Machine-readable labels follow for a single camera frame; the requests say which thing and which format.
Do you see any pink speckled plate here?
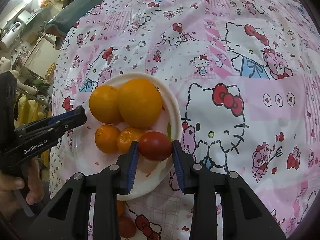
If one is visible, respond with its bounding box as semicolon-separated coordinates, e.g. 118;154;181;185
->
67;72;182;202

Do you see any red tomato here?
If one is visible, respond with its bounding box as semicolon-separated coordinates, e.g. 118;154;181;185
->
138;131;174;162
117;216;137;239

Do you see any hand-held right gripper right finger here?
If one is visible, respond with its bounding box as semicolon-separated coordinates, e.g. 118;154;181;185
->
172;140;287;240

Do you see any blue cushion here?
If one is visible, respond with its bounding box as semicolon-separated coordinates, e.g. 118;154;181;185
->
44;1;105;35

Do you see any person's left hand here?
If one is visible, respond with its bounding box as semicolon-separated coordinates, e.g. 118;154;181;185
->
0;159;46;216

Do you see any medium orange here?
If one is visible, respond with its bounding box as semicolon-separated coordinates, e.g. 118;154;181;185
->
89;85;124;124

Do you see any yellow clothing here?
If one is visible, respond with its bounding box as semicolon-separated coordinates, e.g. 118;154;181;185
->
14;94;54;137

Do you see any pink cartoon printed blanket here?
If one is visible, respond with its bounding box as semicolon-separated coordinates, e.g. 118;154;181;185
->
49;0;320;240

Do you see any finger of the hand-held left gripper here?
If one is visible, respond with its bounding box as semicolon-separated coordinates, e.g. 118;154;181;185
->
15;106;85;133
17;114;88;143

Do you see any white water heater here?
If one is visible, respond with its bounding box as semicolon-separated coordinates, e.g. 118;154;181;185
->
0;21;24;53

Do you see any large orange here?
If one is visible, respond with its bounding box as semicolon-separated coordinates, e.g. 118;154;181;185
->
118;78;163;128

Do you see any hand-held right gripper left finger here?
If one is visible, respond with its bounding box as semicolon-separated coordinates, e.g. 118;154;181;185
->
32;140;140;240

